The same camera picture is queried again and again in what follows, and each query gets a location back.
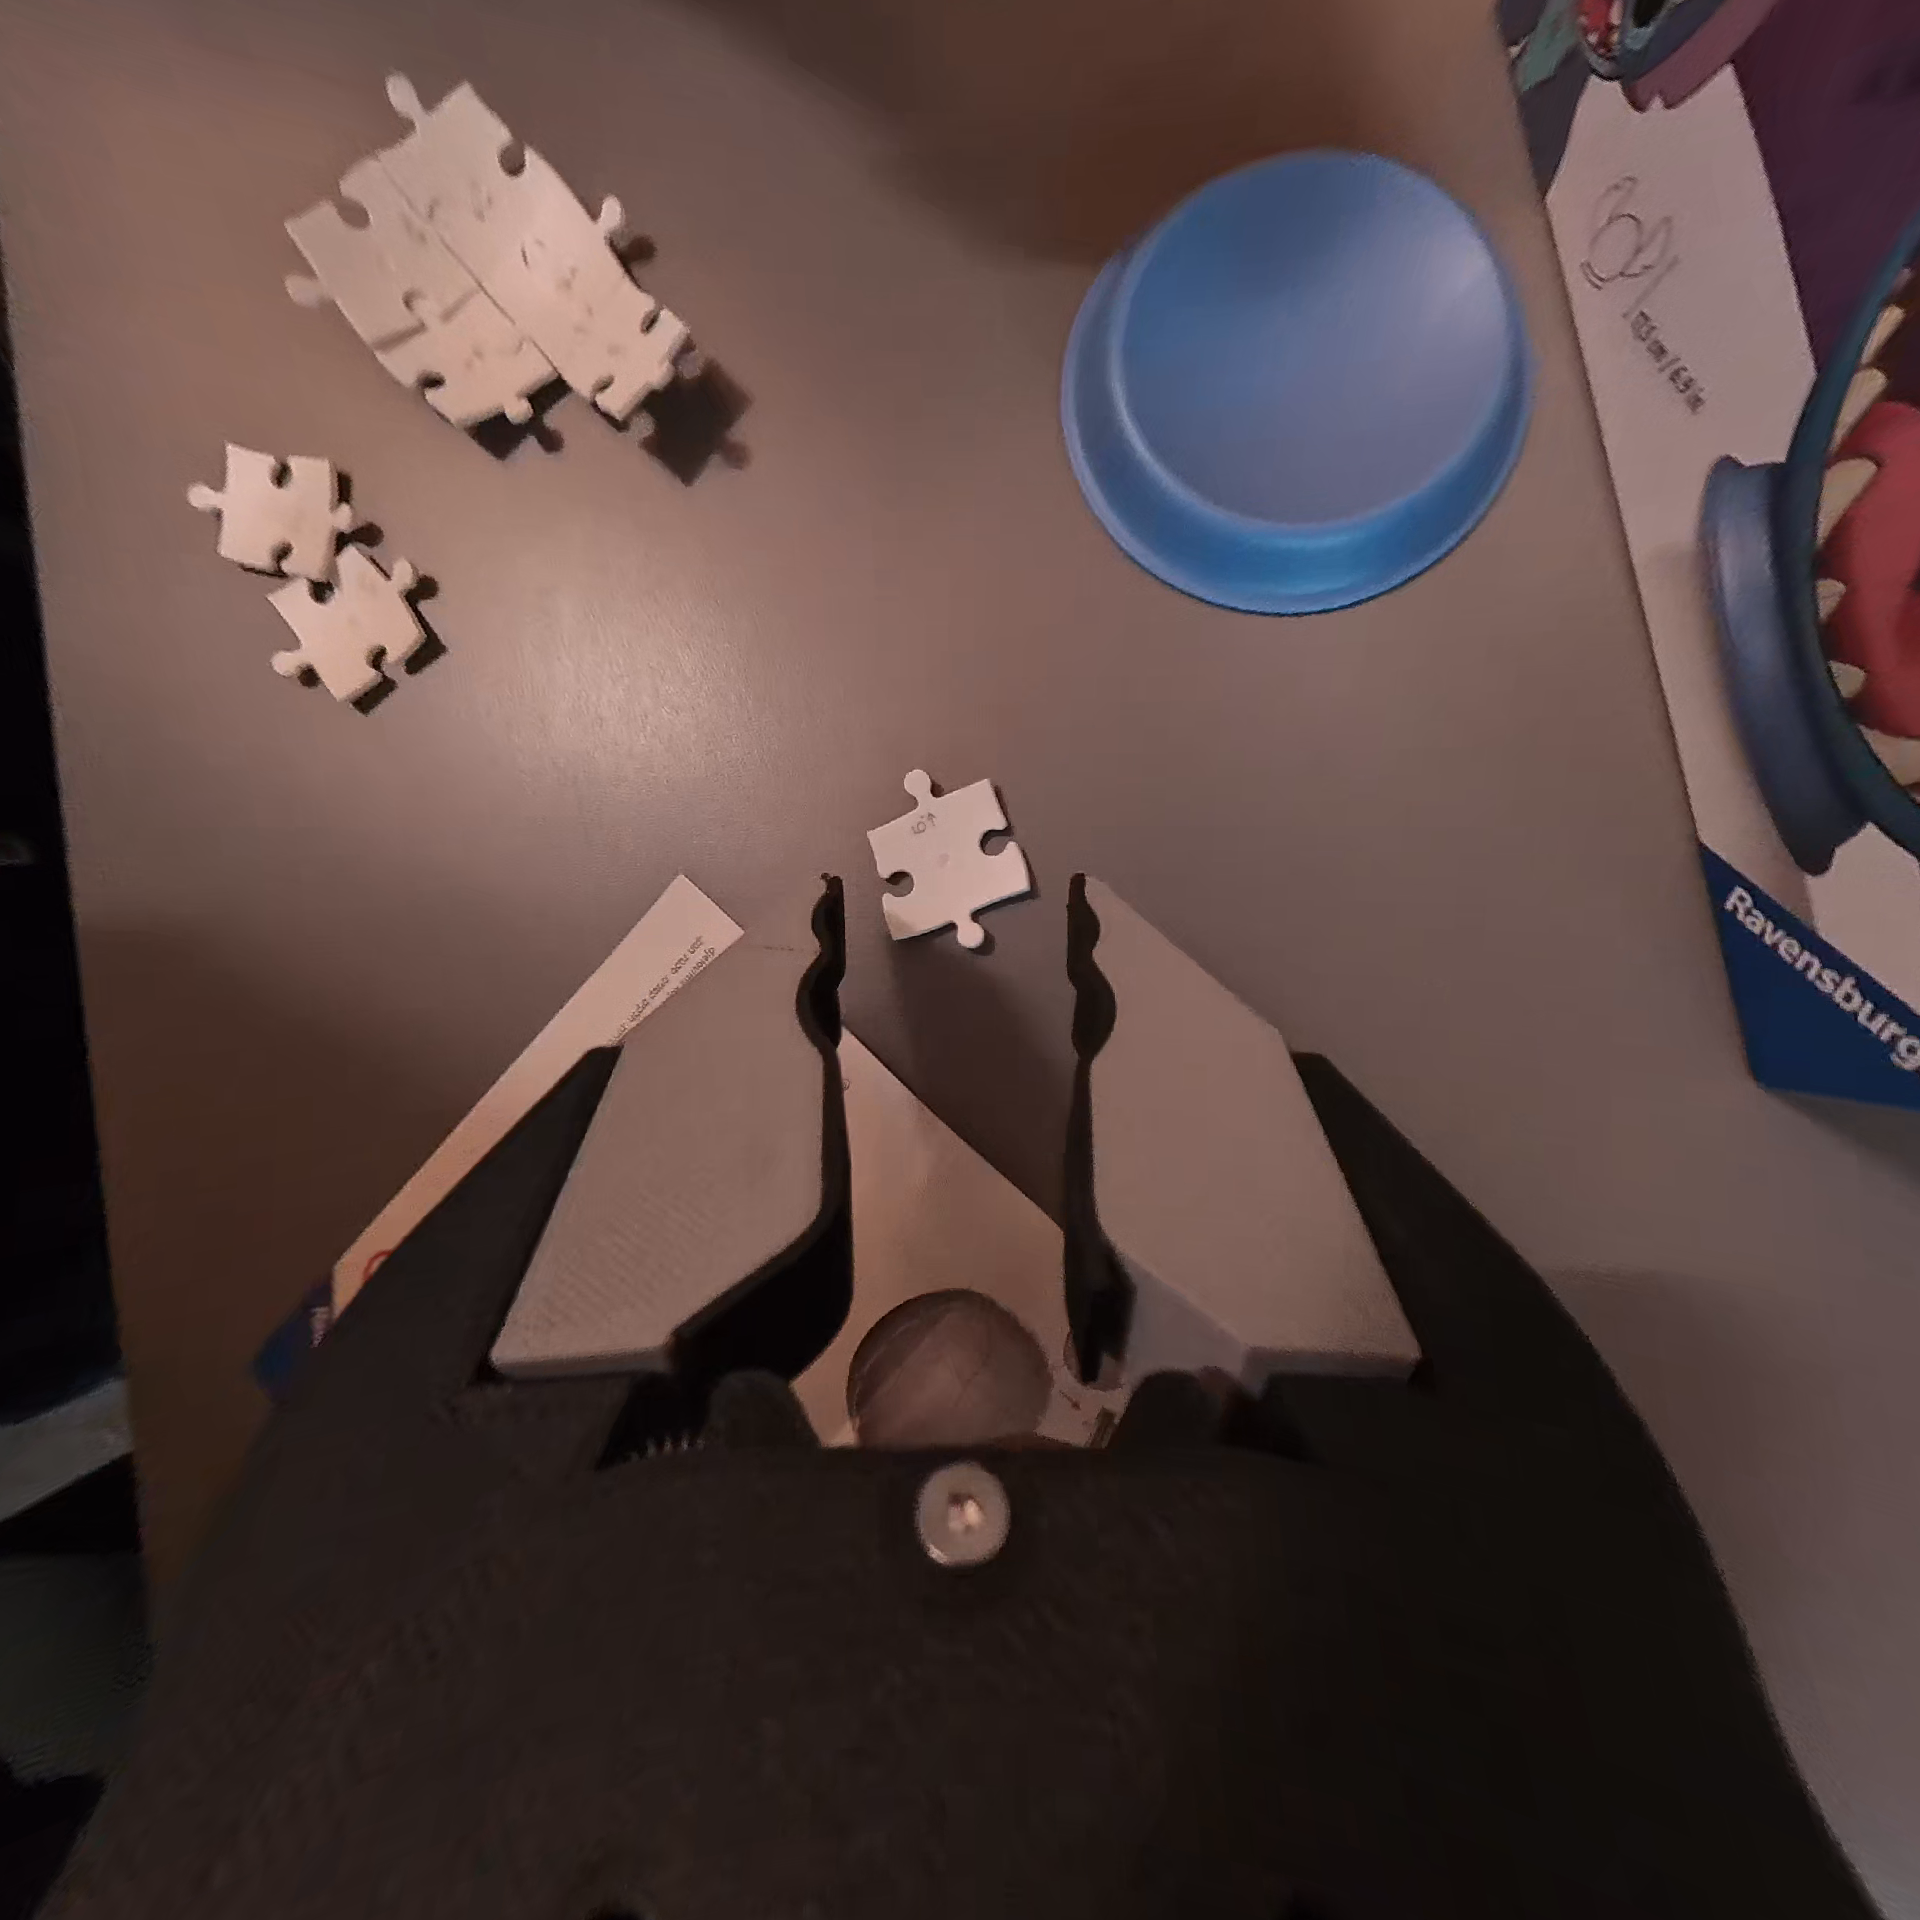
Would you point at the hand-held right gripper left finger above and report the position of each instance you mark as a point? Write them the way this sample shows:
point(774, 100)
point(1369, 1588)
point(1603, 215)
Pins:
point(691, 1202)

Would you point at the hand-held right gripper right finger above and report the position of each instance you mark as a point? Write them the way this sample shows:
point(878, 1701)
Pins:
point(1230, 1202)

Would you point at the white puzzle piece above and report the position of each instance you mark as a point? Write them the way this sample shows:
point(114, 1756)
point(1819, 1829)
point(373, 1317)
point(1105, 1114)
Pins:
point(353, 629)
point(278, 511)
point(945, 862)

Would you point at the assembled white puzzle pieces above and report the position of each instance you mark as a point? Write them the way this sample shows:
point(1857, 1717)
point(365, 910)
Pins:
point(480, 270)

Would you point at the white printed puzzle bag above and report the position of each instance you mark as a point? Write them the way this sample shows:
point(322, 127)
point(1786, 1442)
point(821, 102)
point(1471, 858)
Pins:
point(662, 962)

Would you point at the cartoon print puzzle box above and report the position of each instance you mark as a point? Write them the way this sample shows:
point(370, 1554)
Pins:
point(1680, 452)

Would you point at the blue round plastic stand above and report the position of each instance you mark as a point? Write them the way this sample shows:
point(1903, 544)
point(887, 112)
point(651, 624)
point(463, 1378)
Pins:
point(1305, 375)

